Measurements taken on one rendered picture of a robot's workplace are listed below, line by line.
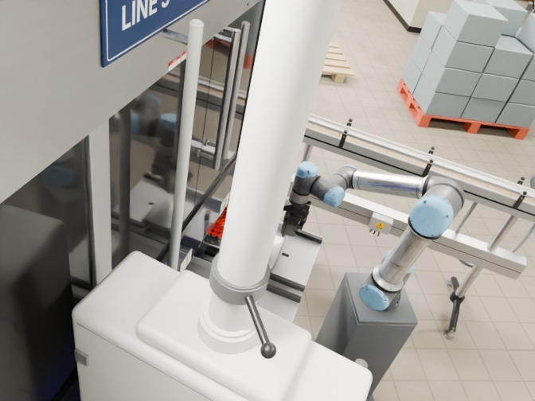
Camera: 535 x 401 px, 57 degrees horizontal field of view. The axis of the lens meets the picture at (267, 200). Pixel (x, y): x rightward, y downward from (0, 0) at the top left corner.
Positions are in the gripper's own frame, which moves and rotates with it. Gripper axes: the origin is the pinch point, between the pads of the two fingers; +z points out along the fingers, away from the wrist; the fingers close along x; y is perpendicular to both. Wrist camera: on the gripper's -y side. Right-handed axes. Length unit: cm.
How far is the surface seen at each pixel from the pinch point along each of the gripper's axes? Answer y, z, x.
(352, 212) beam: 27, 43, 84
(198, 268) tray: -23.0, 3.4, -29.9
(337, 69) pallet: -30, 80, 359
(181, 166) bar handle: -18, -70, -67
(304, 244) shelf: 9.7, 3.6, 2.4
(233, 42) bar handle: -19, -89, -41
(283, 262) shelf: 4.5, 3.6, -11.2
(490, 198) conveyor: 89, 2, 82
